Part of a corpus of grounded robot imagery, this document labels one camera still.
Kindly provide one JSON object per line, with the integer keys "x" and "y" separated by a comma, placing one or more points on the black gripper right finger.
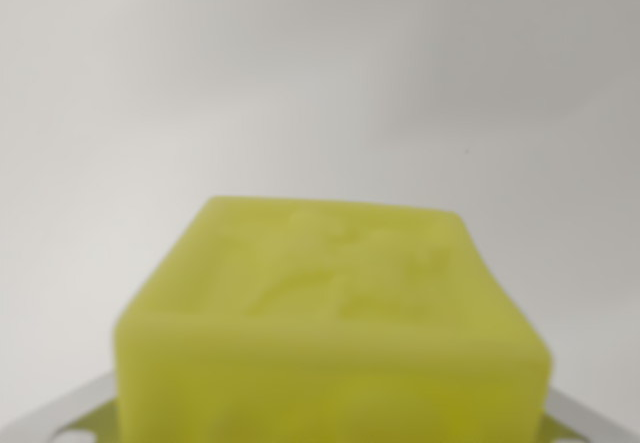
{"x": 580, "y": 420}

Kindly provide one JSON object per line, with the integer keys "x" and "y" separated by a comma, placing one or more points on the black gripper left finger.
{"x": 75, "y": 408}

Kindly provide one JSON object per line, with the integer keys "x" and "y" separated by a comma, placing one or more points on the yellow cube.
{"x": 330, "y": 343}

